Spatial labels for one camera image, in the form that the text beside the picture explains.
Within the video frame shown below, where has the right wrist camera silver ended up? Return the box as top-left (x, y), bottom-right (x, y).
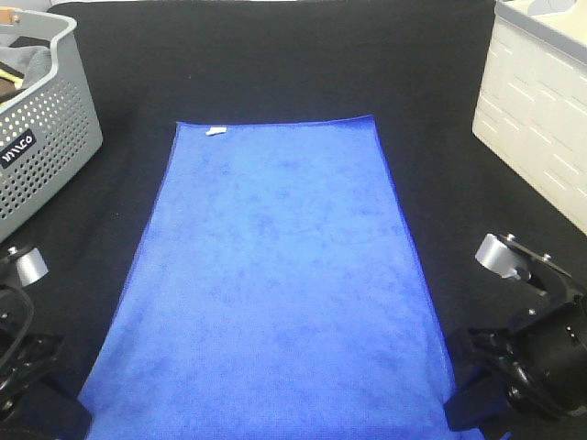
top-left (474, 234), bottom-right (531, 281)

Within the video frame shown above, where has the white plastic storage bin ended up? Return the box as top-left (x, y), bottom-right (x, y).
top-left (472, 1), bottom-right (586, 231)

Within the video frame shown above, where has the blue microfiber towel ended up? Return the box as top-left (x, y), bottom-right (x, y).
top-left (82, 116), bottom-right (456, 439)

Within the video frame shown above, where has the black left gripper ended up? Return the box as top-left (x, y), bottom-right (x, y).
top-left (1, 286), bottom-right (92, 439)

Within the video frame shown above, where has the grey towel in basket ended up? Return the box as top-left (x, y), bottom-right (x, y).
top-left (1, 46), bottom-right (51, 90)

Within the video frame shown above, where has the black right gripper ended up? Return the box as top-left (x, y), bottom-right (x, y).
top-left (444, 295), bottom-right (586, 432)

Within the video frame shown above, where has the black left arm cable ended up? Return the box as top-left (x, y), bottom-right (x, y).
top-left (0, 283), bottom-right (37, 372)

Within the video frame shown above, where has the grey perforated plastic basket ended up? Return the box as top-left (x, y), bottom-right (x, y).
top-left (1, 7), bottom-right (103, 239)

